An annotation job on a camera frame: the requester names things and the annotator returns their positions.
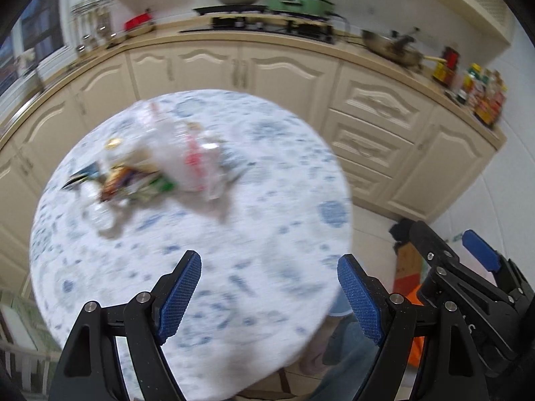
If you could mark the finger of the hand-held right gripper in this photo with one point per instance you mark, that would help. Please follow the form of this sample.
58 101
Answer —
480 250
428 240

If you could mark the person's leg in jeans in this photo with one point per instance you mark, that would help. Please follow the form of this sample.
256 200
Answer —
351 367

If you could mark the window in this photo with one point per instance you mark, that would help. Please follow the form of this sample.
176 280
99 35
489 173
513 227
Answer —
37 37

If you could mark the metal wok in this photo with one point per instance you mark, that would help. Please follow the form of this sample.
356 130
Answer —
393 48

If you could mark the cream kitchen cabinet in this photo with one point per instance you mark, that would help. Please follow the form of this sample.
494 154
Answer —
41 121

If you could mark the red plastic container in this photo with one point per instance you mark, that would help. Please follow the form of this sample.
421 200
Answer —
138 21

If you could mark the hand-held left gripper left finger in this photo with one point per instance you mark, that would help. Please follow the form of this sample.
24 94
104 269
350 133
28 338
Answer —
179 296

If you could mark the cream cabinet door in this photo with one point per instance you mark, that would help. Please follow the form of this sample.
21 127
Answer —
288 73
184 69
447 163

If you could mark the clear plastic bag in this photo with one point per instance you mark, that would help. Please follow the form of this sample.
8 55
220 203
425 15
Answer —
184 163

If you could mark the black gas stove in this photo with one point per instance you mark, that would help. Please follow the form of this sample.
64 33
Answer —
234 23

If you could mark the white wooden frame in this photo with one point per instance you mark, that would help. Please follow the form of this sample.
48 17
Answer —
25 342

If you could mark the row of seasoning bottles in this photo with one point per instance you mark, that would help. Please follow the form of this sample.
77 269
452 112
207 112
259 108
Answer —
485 96

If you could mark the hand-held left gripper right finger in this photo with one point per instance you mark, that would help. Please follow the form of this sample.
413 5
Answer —
359 300

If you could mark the pile of snack packets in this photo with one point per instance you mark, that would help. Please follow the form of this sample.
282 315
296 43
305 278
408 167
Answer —
121 179

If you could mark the cream wall cabinet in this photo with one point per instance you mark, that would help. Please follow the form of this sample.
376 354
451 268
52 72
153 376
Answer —
459 0

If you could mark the cream cabinet drawer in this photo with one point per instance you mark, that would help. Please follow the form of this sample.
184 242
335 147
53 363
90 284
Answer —
370 177
368 138
382 98

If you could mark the green electric grill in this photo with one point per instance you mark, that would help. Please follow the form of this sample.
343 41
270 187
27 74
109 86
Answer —
299 0

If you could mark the orange plastic bag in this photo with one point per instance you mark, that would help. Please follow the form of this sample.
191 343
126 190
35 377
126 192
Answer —
418 342

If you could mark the hanging metal utensils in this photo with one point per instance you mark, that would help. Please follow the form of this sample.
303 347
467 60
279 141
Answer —
94 21

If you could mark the cardboard box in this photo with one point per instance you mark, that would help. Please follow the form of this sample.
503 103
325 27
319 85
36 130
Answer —
407 267

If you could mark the floral tablecloth table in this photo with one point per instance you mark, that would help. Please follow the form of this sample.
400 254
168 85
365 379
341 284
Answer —
250 259

